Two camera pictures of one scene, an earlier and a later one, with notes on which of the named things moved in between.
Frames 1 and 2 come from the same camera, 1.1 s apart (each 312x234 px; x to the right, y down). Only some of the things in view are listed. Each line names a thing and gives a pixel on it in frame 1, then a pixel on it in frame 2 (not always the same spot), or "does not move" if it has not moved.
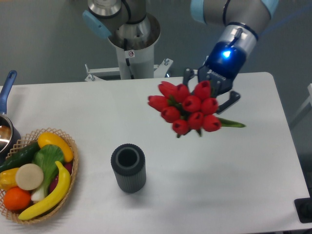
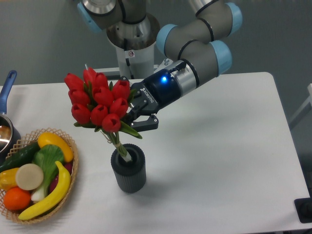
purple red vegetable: x=68 y=166 does not move
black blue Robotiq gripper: x=227 y=57 → x=159 y=89
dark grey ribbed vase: x=128 y=162 does not move
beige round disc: x=29 y=176 does not move
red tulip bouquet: x=196 y=109 → x=100 y=104
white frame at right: x=307 y=102 does not move
